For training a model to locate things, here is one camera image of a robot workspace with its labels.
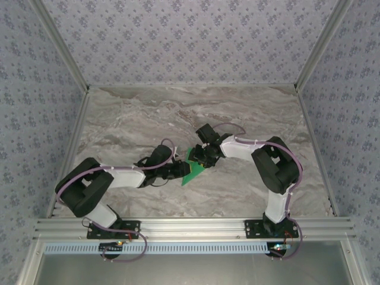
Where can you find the green cloth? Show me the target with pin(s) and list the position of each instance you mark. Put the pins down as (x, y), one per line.
(190, 178)

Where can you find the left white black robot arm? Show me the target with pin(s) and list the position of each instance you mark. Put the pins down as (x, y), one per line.
(127, 178)

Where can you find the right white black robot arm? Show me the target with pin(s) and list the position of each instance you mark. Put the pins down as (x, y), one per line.
(240, 147)

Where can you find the aluminium cross beam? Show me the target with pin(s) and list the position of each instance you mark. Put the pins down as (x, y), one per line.
(190, 227)

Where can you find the left small circuit board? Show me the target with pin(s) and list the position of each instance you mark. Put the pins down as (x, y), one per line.
(111, 246)

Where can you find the small circuit board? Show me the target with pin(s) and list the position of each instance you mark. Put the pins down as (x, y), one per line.
(277, 247)
(111, 246)

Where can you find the right small circuit board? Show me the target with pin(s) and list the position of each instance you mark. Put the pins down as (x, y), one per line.
(277, 247)

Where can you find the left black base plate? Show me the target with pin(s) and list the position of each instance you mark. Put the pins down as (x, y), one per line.
(130, 230)

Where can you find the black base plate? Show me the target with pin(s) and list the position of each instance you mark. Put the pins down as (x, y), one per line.
(252, 230)
(130, 230)

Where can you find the aluminium back rail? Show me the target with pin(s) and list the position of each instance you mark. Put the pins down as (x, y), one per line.
(190, 85)

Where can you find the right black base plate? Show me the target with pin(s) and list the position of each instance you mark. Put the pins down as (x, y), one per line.
(252, 230)

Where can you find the left aluminium side rail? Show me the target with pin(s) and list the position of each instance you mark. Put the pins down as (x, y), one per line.
(74, 133)

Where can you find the aluminium side rail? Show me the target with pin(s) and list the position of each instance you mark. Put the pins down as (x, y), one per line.
(74, 133)
(311, 133)

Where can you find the right aluminium side rail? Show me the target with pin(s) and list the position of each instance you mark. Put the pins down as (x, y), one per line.
(311, 133)

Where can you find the right aluminium corner post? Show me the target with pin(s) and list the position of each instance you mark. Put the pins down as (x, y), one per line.
(320, 44)

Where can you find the aluminium corner post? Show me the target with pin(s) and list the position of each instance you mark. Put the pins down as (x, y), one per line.
(320, 44)
(62, 44)

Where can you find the left aluminium corner post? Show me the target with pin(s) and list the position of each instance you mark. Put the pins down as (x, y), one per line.
(62, 44)

